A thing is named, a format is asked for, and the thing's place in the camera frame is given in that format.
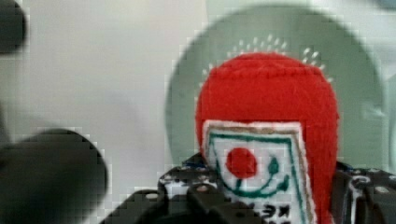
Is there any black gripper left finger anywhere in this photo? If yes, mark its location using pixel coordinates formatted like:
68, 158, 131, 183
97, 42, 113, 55
100, 153, 265, 224

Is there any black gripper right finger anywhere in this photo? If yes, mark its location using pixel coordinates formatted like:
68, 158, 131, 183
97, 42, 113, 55
331, 162, 396, 224

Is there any red plush ketchup bottle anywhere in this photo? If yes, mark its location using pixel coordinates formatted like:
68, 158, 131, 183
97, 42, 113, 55
195, 53, 338, 224

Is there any light green strainer bowl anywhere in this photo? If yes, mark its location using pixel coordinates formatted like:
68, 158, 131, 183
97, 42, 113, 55
165, 4, 392, 169

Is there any black cylinder cup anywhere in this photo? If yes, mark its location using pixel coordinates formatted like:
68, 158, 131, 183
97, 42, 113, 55
0, 129, 108, 224

